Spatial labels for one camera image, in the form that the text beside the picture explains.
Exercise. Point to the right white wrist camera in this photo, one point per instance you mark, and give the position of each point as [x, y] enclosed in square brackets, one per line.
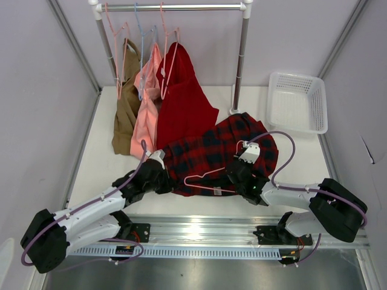
[248, 152]

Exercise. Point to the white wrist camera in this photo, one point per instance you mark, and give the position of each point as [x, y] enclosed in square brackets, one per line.
[248, 152]
[157, 155]

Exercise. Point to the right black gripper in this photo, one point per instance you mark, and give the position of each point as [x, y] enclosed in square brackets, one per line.
[250, 165]

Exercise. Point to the pink hanger holding red skirt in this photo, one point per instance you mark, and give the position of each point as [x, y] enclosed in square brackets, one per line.
[167, 51]

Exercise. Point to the white plastic basket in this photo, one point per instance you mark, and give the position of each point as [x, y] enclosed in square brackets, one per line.
[297, 103]

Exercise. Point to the metal clothes rack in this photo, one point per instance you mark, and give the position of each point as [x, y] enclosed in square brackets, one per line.
[245, 7]

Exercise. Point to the blue wire hanger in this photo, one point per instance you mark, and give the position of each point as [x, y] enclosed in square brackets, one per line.
[153, 31]

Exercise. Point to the red plaid skirt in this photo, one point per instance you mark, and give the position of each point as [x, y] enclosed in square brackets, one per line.
[212, 150]

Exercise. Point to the pink skirt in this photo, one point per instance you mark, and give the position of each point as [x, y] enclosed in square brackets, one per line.
[148, 89]

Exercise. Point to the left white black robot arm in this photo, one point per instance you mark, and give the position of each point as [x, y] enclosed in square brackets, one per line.
[50, 237]

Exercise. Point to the black mounting plate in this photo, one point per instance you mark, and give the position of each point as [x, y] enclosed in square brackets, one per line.
[140, 233]
[275, 235]

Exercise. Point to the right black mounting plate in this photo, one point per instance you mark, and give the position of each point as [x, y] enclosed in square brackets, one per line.
[275, 235]

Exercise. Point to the pink hanger far left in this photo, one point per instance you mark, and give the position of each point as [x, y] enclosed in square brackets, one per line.
[120, 33]

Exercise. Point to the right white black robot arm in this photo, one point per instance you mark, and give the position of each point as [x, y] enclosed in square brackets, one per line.
[327, 207]

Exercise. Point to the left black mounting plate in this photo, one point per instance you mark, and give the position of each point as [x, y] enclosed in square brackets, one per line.
[140, 233]

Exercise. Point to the solid red skirt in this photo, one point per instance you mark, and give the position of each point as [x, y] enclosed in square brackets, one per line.
[185, 110]

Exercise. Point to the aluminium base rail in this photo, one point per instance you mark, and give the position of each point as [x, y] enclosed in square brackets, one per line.
[201, 237]

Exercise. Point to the brown skirt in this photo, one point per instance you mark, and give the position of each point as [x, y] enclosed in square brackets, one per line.
[129, 103]

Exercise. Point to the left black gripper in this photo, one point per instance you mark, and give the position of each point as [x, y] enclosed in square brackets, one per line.
[169, 183]

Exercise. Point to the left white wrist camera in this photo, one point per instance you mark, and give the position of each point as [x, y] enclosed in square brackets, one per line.
[157, 155]

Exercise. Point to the pink wire hanger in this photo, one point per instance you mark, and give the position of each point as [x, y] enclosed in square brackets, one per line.
[203, 187]

